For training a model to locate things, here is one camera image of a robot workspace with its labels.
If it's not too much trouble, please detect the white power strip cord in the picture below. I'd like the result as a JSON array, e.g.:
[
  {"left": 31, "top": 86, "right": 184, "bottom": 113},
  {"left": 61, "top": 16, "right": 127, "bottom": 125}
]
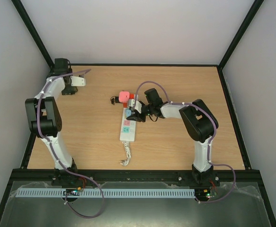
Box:
[{"left": 118, "top": 140, "right": 133, "bottom": 167}]

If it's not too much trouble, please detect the pink folding socket plug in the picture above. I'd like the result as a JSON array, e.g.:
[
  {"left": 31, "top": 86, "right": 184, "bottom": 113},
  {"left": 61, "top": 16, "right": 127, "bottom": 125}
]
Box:
[{"left": 118, "top": 91, "right": 130, "bottom": 103}]

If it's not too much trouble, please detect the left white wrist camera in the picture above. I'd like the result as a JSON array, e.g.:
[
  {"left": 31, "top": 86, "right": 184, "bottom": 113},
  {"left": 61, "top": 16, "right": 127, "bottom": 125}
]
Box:
[{"left": 70, "top": 76, "right": 86, "bottom": 87}]

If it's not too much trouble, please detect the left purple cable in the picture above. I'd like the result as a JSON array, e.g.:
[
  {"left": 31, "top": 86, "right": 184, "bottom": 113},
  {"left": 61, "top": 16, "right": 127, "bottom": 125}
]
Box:
[{"left": 36, "top": 69, "right": 105, "bottom": 218}]

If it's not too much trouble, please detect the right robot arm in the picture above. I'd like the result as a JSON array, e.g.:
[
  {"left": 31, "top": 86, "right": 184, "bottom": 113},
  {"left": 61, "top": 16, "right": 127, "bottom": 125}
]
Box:
[{"left": 125, "top": 88, "right": 219, "bottom": 185}]

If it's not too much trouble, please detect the blue plug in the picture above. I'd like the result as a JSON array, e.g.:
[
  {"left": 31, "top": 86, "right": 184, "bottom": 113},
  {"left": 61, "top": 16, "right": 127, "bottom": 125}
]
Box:
[{"left": 125, "top": 109, "right": 132, "bottom": 118}]

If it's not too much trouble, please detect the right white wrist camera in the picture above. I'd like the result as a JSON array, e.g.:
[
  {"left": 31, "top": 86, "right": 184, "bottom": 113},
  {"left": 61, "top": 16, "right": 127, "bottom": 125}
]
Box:
[{"left": 127, "top": 99, "right": 142, "bottom": 114}]

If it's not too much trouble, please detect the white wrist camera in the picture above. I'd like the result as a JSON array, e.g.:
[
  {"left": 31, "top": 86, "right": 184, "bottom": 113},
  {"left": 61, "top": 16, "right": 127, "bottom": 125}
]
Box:
[
  {"left": 70, "top": 76, "right": 86, "bottom": 87},
  {"left": 127, "top": 99, "right": 142, "bottom": 114}
]

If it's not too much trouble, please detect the white power strip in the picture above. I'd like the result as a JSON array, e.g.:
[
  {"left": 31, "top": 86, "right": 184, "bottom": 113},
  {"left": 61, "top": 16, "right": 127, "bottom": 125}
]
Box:
[{"left": 119, "top": 108, "right": 136, "bottom": 142}]

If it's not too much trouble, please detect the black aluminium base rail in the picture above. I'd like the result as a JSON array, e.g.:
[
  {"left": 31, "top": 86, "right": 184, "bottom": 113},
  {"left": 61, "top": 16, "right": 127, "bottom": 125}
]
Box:
[{"left": 8, "top": 168, "right": 264, "bottom": 188}]

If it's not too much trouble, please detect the black usb plug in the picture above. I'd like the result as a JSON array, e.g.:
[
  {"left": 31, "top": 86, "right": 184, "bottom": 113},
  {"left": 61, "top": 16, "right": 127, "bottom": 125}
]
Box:
[{"left": 110, "top": 96, "right": 120, "bottom": 105}]

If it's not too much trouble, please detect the red cube adapter plug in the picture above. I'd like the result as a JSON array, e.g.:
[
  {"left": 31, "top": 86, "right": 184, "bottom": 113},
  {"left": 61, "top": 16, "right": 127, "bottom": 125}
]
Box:
[{"left": 123, "top": 93, "right": 135, "bottom": 107}]

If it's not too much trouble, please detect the light blue cable duct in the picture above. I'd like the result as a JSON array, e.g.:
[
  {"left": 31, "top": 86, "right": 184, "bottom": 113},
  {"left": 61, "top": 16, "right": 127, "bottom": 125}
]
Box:
[{"left": 15, "top": 188, "right": 195, "bottom": 199}]

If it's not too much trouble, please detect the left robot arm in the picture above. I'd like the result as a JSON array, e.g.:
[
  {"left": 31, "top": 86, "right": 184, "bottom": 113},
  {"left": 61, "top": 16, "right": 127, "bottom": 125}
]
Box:
[{"left": 25, "top": 58, "right": 86, "bottom": 186}]

